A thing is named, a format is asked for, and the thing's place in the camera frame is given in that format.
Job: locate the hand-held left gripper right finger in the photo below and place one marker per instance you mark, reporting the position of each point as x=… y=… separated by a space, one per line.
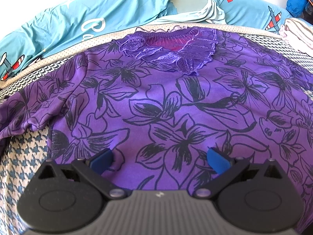
x=217 y=161

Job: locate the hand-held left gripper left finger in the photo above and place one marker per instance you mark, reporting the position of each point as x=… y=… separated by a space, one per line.
x=102 y=160

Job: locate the purple floral top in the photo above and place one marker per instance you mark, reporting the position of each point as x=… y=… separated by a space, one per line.
x=159 y=98

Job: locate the blue beige houndstooth blanket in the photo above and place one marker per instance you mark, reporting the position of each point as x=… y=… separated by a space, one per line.
x=22 y=156

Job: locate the pink folded garment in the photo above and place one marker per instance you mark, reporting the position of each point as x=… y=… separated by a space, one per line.
x=283 y=33

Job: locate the light blue cloth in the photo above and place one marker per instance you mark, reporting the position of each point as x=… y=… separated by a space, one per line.
x=210 y=14

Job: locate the cream striped folded garment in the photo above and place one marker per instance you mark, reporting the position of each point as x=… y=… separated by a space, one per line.
x=300 y=34

